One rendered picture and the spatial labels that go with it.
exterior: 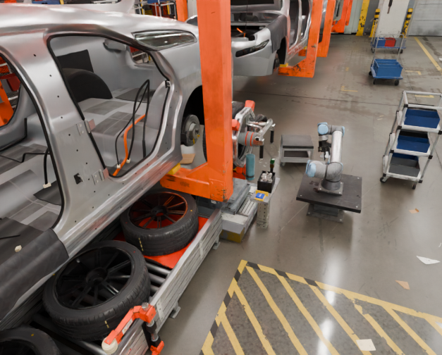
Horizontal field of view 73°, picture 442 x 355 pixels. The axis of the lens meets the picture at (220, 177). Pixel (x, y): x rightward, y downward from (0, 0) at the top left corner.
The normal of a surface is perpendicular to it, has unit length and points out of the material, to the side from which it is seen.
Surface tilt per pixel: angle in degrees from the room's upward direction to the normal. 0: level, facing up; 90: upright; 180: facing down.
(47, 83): 78
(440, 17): 90
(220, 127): 90
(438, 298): 0
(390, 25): 90
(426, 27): 90
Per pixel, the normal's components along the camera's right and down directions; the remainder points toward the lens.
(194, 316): -0.04, -0.84
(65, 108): 0.89, 0.06
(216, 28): -0.41, 0.51
